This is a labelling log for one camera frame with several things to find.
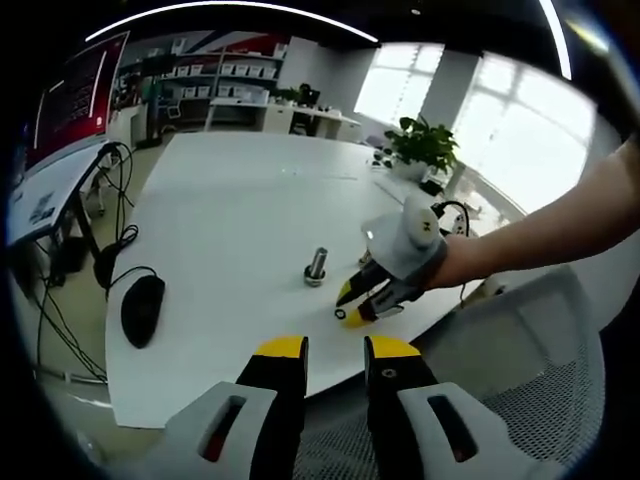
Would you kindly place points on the green potted plant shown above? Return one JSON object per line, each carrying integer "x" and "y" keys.
{"x": 425, "y": 145}

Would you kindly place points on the long white desk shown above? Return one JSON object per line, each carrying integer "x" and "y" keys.
{"x": 300, "y": 117}

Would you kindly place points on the white standing desk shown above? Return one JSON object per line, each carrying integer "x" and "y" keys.
{"x": 55, "y": 185}

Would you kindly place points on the black computer mouse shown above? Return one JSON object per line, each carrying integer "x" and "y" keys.
{"x": 142, "y": 312}

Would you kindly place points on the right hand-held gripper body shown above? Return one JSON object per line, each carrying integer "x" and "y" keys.
{"x": 395, "y": 240}

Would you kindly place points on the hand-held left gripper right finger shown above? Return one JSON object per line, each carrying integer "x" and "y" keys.
{"x": 415, "y": 415}

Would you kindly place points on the small black device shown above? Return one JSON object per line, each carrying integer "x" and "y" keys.
{"x": 431, "y": 187}

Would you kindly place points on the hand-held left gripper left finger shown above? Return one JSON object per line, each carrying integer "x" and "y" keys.
{"x": 250, "y": 405}

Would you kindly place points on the curved ceiling light strip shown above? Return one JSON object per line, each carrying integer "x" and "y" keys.
{"x": 225, "y": 7}
{"x": 557, "y": 35}

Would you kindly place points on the small desk plant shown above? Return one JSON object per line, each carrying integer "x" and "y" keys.
{"x": 287, "y": 95}

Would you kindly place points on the large threaded steel stud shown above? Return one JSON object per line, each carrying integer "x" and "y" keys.
{"x": 316, "y": 267}

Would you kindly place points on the shelf of white storage bins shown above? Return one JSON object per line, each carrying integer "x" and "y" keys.
{"x": 225, "y": 75}

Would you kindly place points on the black screen on stand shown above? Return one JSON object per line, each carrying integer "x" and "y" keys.
{"x": 156, "y": 65}

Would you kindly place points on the black bag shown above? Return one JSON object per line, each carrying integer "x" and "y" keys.
{"x": 310, "y": 95}

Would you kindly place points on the grey mesh office chair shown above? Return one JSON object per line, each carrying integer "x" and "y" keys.
{"x": 525, "y": 360}

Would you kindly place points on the red screen monitor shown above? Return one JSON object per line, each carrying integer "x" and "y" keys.
{"x": 75, "y": 105}

